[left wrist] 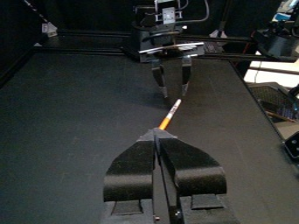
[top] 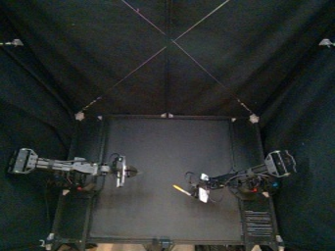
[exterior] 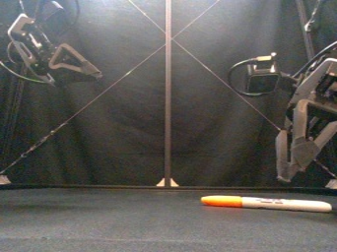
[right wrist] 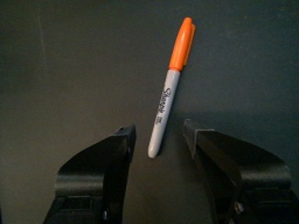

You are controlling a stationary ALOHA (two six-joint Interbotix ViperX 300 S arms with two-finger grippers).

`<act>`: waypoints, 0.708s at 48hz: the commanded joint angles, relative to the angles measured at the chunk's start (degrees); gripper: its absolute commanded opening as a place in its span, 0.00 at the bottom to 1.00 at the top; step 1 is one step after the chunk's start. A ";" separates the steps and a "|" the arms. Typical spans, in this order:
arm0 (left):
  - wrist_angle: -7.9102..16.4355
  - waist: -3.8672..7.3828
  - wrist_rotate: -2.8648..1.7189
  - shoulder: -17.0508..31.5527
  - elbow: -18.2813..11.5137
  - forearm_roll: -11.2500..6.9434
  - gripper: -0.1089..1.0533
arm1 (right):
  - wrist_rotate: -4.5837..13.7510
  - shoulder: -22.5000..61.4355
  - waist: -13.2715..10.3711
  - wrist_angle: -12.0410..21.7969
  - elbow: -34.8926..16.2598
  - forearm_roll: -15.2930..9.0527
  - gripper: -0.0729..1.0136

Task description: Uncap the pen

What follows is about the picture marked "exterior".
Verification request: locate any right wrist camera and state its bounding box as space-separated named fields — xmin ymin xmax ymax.
xmin=243 ymin=52 xmax=283 ymax=96

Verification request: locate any grey marker pen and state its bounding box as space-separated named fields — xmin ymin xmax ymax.
xmin=200 ymin=194 xmax=334 ymax=214

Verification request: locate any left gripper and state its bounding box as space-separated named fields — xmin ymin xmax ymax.
xmin=5 ymin=13 xmax=105 ymax=87

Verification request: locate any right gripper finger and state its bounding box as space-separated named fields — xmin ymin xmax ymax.
xmin=274 ymin=105 xmax=305 ymax=184

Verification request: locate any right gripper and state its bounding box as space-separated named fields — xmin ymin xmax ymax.
xmin=286 ymin=56 xmax=337 ymax=172

